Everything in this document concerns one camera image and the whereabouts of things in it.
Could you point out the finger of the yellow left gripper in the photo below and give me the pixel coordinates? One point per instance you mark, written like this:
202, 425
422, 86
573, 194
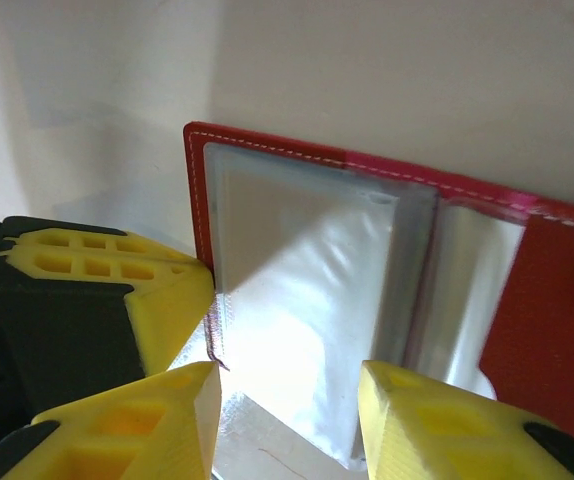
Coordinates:
167, 310

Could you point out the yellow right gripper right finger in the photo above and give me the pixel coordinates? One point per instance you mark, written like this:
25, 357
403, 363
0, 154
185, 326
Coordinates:
442, 440

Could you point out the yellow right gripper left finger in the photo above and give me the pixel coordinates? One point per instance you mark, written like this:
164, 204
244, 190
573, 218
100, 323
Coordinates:
132, 435

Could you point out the red card holder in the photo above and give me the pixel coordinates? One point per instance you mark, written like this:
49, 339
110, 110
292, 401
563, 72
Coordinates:
557, 310

